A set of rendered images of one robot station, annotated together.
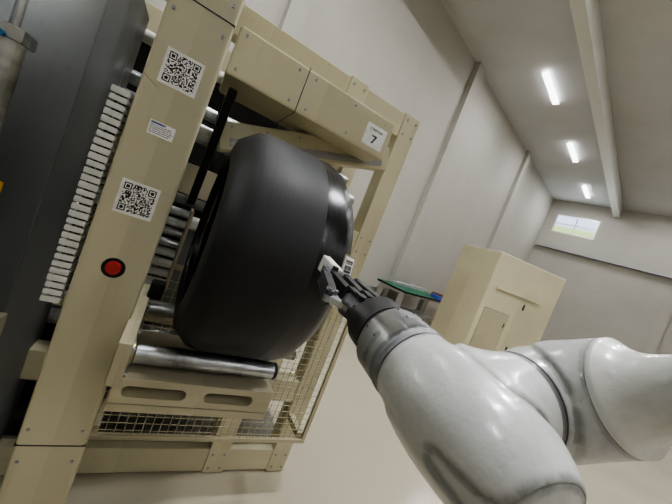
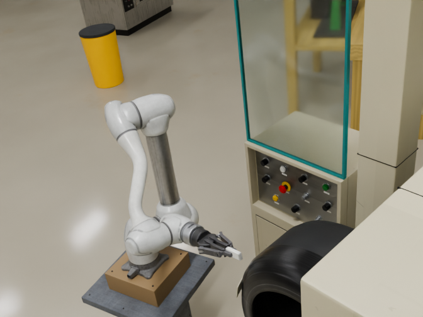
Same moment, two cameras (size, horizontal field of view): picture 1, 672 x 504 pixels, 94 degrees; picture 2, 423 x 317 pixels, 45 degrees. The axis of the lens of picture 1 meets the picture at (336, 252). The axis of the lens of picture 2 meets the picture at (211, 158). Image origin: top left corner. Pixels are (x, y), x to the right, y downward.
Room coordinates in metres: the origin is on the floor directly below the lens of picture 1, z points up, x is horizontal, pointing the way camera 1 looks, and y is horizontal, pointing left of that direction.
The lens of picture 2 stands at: (1.90, -0.32, 2.54)
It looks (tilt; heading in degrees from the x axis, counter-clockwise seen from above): 32 degrees down; 168
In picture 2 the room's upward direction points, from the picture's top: 8 degrees counter-clockwise
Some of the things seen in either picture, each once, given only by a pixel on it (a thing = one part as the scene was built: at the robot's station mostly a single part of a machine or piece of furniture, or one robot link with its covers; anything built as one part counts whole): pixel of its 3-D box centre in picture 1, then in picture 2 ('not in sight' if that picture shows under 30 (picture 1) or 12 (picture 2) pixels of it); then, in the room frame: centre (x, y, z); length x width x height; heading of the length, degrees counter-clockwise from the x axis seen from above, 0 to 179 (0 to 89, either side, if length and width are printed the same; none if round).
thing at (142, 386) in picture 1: (198, 386); not in sight; (0.75, 0.20, 0.84); 0.36 x 0.09 x 0.06; 118
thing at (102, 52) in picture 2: not in sight; (103, 56); (-4.38, -0.18, 0.35); 0.46 x 0.44 x 0.70; 135
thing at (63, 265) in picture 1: (90, 197); not in sight; (0.67, 0.54, 1.19); 0.05 x 0.04 x 0.48; 28
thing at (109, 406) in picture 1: (192, 369); not in sight; (0.88, 0.26, 0.80); 0.37 x 0.36 x 0.02; 28
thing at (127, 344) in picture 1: (135, 324); not in sight; (0.79, 0.42, 0.90); 0.40 x 0.03 x 0.10; 28
